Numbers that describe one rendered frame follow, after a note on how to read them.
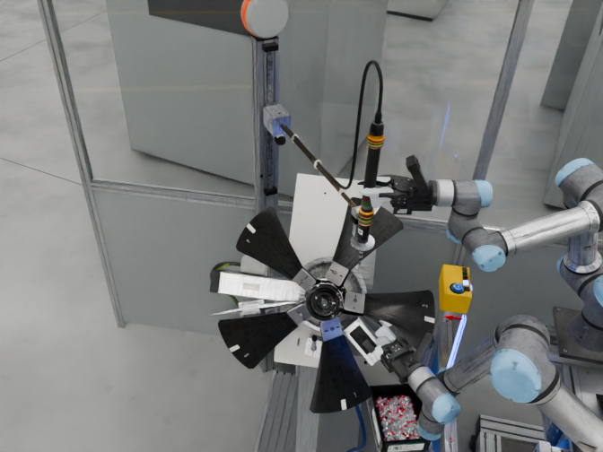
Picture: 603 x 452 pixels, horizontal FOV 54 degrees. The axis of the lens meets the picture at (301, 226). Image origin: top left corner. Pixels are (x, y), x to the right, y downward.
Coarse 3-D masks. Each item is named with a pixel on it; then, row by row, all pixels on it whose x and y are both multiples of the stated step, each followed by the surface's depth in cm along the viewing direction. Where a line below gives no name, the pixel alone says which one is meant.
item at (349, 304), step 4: (348, 292) 195; (352, 292) 195; (348, 296) 194; (352, 296) 194; (356, 296) 194; (360, 296) 194; (364, 296) 194; (348, 300) 192; (352, 300) 192; (360, 300) 193; (348, 304) 190; (352, 304) 191; (356, 304) 191; (360, 304) 191; (344, 308) 189; (348, 308) 189; (352, 308) 189; (356, 308) 189; (360, 308) 190; (360, 312) 188
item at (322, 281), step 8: (320, 280) 198; (312, 288) 187; (320, 288) 187; (328, 288) 187; (336, 288) 187; (344, 288) 197; (312, 296) 188; (320, 296) 188; (328, 296) 187; (336, 296) 187; (344, 296) 197; (312, 304) 188; (320, 304) 188; (328, 304) 187; (336, 304) 187; (344, 304) 197; (312, 312) 187; (320, 312) 187; (328, 312) 187; (336, 312) 186; (320, 320) 187; (328, 320) 186
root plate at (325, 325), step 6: (336, 318) 195; (324, 324) 191; (330, 324) 193; (336, 324) 195; (324, 330) 190; (330, 330) 192; (336, 330) 194; (324, 336) 190; (330, 336) 192; (336, 336) 194
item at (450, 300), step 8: (448, 272) 221; (456, 272) 221; (440, 280) 226; (448, 280) 218; (456, 280) 218; (464, 280) 218; (440, 288) 223; (448, 288) 215; (464, 288) 215; (440, 296) 221; (448, 296) 213; (456, 296) 212; (464, 296) 212; (440, 304) 218; (448, 304) 216; (456, 304) 215; (464, 304) 214; (464, 312) 217
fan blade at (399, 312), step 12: (372, 300) 192; (384, 300) 193; (396, 300) 193; (408, 300) 194; (420, 300) 194; (432, 300) 194; (372, 312) 188; (384, 312) 189; (396, 312) 189; (408, 312) 190; (420, 312) 191; (432, 312) 191; (396, 324) 187; (408, 324) 187; (420, 324) 188; (432, 324) 188; (408, 336) 185; (420, 336) 186
